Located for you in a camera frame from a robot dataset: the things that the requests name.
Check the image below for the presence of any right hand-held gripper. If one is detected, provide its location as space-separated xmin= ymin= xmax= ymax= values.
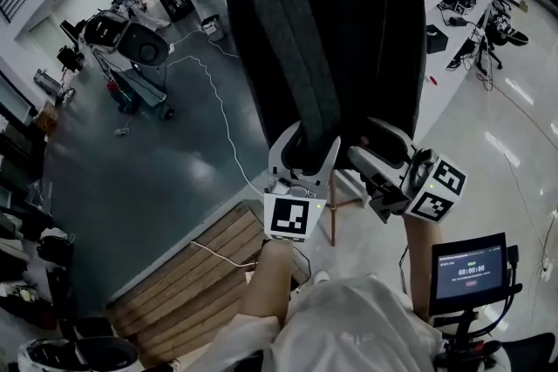
xmin=346 ymin=115 xmax=468 ymax=226

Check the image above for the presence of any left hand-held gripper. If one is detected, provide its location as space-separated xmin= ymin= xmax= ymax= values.
xmin=262 ymin=120 xmax=343 ymax=242

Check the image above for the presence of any grey fabric backpack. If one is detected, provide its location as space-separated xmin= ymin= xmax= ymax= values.
xmin=226 ymin=0 xmax=427 ymax=180

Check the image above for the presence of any person's left forearm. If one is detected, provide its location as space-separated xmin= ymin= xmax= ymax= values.
xmin=238 ymin=236 xmax=295 ymax=326

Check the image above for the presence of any person's right forearm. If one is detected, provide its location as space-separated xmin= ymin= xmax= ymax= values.
xmin=402 ymin=213 xmax=446 ymax=321

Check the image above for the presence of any black box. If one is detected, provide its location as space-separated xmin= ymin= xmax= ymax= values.
xmin=425 ymin=24 xmax=451 ymax=55

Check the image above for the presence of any small black monitor screen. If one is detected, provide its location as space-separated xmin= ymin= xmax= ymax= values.
xmin=428 ymin=232 xmax=512 ymax=317

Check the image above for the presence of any white trash bin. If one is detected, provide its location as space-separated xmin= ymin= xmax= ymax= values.
xmin=201 ymin=13 xmax=226 ymax=43

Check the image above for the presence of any wooden plank platform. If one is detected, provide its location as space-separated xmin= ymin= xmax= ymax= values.
xmin=105 ymin=200 xmax=313 ymax=369

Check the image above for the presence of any black office chair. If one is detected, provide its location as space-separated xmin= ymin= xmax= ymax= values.
xmin=484 ymin=0 xmax=531 ymax=71

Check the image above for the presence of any person's white shirt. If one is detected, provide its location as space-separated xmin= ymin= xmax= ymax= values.
xmin=187 ymin=274 xmax=446 ymax=372

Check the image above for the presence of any metal wheeled cart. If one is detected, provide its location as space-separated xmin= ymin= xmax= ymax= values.
xmin=101 ymin=56 xmax=176 ymax=122

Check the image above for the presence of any grey round machine housing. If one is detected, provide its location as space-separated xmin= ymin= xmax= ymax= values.
xmin=82 ymin=10 xmax=170 ymax=67

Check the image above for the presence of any white floor cable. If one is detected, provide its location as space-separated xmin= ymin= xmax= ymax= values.
xmin=165 ymin=28 xmax=274 ymax=195

